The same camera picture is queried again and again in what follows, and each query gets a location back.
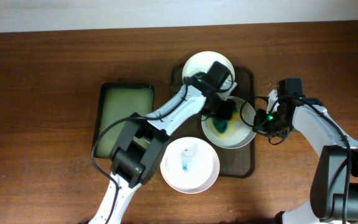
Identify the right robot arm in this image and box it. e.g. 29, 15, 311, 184
252, 78, 358, 223

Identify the green yellow sponge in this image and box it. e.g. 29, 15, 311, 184
211, 111, 240, 138

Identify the large brown serving tray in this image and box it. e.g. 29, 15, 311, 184
170, 66, 255, 179

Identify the black water tray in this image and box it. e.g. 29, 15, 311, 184
92, 83, 154, 159

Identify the white plate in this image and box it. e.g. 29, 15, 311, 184
160, 137, 220, 194
201, 96, 256, 149
182, 51, 237, 95

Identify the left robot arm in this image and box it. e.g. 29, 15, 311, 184
89, 61, 236, 223

